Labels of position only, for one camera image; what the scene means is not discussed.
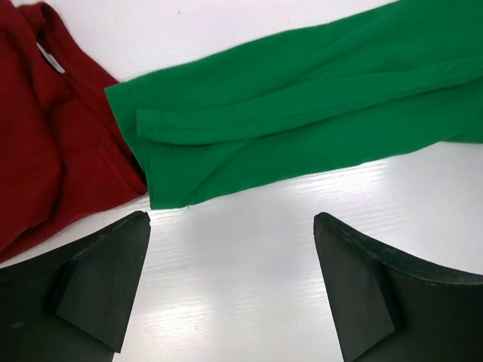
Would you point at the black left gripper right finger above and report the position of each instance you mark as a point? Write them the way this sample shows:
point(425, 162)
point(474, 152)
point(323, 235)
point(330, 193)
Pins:
point(388, 305)

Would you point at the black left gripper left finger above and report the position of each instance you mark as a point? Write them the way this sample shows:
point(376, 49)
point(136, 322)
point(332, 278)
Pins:
point(74, 303)

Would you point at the green t shirt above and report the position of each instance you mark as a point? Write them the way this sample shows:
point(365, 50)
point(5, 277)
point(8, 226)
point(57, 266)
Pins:
point(385, 82)

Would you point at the dark red t shirt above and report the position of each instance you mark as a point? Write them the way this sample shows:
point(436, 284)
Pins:
point(62, 155)

